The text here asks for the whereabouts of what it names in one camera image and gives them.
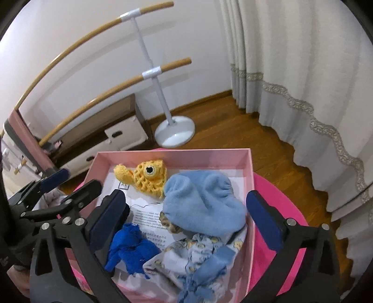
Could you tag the beige scrunchie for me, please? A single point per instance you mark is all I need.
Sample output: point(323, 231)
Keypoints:
point(172, 227)

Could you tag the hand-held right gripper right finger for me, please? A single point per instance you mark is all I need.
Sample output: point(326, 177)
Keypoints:
point(263, 221)

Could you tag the pink and grey hanging cloth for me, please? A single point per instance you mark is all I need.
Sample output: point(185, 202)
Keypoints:
point(23, 137)

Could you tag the light blue fleece hat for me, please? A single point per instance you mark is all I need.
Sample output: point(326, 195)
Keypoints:
point(204, 204)

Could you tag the printed baby cloth blue ribbon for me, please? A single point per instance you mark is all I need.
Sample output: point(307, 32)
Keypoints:
point(180, 253)

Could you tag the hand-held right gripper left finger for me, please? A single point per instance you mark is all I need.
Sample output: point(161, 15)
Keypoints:
point(107, 221)

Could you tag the pink cardboard box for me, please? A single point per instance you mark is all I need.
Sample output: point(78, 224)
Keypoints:
point(174, 158)

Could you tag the cream curtain with lace trim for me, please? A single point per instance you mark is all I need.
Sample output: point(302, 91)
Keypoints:
point(306, 58)

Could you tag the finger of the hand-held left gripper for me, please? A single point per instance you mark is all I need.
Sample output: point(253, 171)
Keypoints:
point(55, 177)
point(84, 192)

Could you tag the wooden cabinet with white drawers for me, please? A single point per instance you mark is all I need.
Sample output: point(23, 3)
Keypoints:
point(122, 132)

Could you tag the long wooden barre bar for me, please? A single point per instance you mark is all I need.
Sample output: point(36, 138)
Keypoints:
point(87, 38)

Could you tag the white barre stand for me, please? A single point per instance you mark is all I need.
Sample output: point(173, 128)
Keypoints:
point(174, 134)

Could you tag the pink tablecloth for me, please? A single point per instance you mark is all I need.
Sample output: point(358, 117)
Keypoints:
point(279, 198)

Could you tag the white printed paper sheet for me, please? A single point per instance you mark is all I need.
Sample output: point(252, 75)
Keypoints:
point(148, 217)

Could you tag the yellow crochet fish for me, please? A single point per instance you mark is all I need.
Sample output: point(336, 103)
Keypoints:
point(145, 180)

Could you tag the dark blue knit cloth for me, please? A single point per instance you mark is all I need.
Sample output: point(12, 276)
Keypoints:
point(128, 244)

